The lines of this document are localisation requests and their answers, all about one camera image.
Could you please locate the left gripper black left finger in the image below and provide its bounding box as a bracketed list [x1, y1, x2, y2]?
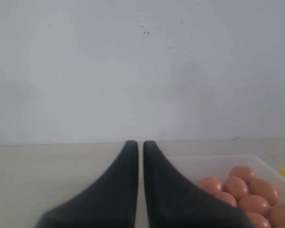
[35, 141, 139, 228]

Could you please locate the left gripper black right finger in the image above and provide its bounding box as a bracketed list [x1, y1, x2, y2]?
[143, 141, 252, 228]

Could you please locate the clear plastic tray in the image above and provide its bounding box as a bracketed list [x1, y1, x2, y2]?
[168, 154, 285, 204]

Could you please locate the brown egg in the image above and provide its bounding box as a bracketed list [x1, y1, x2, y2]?
[269, 205, 285, 227]
[248, 179, 279, 206]
[246, 212, 271, 228]
[198, 177, 223, 195]
[224, 177, 248, 201]
[237, 194, 270, 217]
[215, 191, 237, 207]
[228, 165, 257, 184]

